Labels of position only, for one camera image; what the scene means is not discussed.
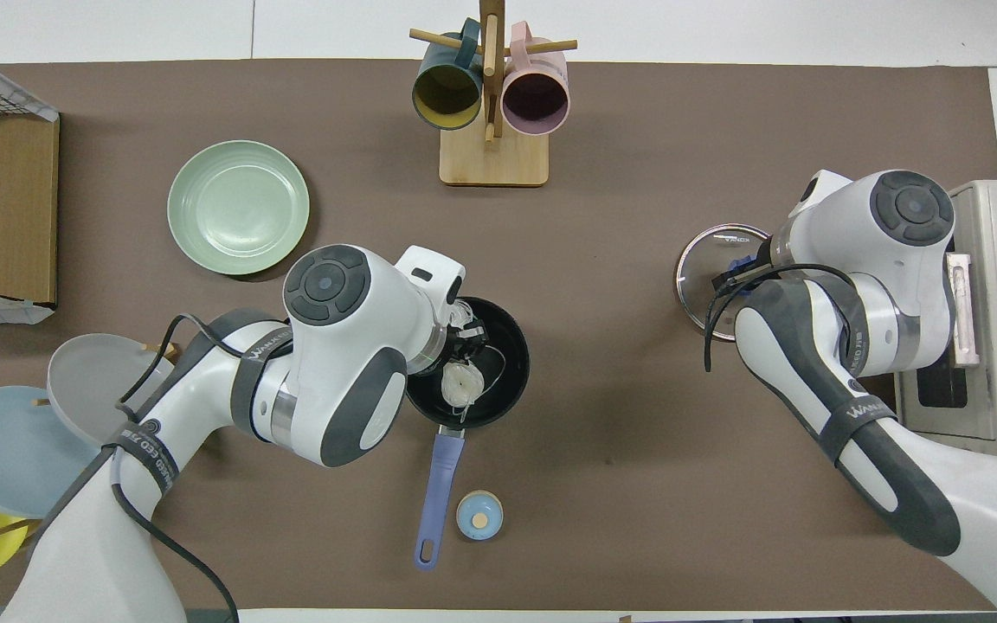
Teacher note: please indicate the glass lid with blue knob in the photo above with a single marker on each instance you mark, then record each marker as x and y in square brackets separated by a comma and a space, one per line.
[697, 260]

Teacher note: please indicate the translucent white vermicelli bundle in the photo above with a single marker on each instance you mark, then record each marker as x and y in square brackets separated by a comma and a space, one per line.
[464, 385]

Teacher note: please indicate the wooden mug tree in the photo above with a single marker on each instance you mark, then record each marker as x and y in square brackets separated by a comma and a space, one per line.
[494, 160]

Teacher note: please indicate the brown table mat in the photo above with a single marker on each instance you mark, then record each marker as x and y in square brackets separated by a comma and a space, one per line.
[602, 260]

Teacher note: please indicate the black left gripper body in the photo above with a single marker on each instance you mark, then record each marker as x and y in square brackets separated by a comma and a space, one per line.
[466, 327]

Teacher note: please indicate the pink mug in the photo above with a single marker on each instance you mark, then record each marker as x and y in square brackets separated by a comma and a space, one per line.
[536, 99]

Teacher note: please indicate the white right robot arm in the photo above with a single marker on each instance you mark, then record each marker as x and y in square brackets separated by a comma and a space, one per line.
[888, 285]

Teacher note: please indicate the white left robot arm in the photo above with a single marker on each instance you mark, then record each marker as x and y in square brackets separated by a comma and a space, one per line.
[334, 363]

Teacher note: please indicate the small blue jar with cork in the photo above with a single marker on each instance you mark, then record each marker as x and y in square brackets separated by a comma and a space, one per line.
[479, 516]

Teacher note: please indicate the pale green plate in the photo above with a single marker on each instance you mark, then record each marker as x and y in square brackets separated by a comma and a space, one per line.
[239, 208]

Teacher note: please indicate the light blue plate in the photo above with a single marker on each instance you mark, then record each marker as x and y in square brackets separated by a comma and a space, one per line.
[5, 450]

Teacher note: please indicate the teal mug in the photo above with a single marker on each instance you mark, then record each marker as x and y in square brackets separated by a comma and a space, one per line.
[447, 95]

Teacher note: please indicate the grey plate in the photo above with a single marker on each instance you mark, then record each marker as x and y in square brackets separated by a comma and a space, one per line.
[87, 381]

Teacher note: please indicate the wooden plate rack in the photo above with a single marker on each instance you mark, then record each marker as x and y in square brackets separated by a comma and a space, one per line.
[161, 350]

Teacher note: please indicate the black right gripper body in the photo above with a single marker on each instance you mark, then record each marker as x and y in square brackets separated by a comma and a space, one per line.
[754, 270]

